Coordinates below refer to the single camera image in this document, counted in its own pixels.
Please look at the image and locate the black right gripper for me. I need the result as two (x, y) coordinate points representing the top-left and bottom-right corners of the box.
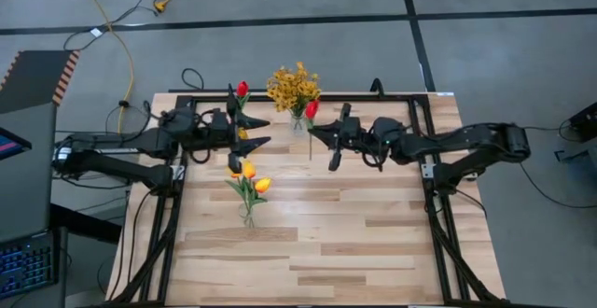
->
(307, 103), (409, 173)

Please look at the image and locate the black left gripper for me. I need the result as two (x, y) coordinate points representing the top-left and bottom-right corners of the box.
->
(200, 83), (273, 175)

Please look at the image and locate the red artificial tulip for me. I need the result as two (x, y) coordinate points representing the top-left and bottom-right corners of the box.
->
(304, 99), (321, 161)
(235, 80), (252, 113)

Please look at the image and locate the tall clear glass vase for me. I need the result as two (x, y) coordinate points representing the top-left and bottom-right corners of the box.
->
(237, 203), (257, 229)

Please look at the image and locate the ribbed clear glass vase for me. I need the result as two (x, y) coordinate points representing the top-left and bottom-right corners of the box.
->
(288, 111), (309, 136)

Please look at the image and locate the black desk bar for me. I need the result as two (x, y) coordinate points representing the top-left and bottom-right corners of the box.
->
(49, 203), (123, 245)

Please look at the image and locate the large hazard striped floor mat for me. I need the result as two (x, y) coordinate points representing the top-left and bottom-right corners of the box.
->
(0, 49), (82, 116)

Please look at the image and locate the lit monitor screen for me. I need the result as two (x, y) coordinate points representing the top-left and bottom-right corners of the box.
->
(0, 126), (34, 161)

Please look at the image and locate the grey desk top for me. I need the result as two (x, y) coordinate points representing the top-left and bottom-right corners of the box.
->
(0, 102), (58, 245)

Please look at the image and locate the black floor box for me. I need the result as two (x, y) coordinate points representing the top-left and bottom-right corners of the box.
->
(567, 101), (597, 144)

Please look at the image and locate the black backlit keyboard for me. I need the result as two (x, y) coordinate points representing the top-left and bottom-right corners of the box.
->
(0, 227), (69, 300)

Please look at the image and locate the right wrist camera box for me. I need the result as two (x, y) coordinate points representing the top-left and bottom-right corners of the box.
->
(343, 115), (363, 136)

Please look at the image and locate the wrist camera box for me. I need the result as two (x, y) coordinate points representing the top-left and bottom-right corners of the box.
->
(343, 115), (363, 136)
(212, 108), (229, 134)

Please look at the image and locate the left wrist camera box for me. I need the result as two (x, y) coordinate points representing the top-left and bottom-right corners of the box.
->
(212, 108), (229, 134)

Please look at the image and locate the black metal table frame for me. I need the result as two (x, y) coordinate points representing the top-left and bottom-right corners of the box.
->
(107, 91), (507, 308)

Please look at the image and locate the black cable loop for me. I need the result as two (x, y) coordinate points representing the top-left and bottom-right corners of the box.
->
(180, 67), (206, 92)

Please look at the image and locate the long yellow floor cable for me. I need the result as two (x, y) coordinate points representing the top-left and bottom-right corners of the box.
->
(73, 0), (136, 134)

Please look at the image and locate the thin black floor cable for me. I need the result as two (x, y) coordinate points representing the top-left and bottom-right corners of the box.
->
(517, 119), (597, 209)

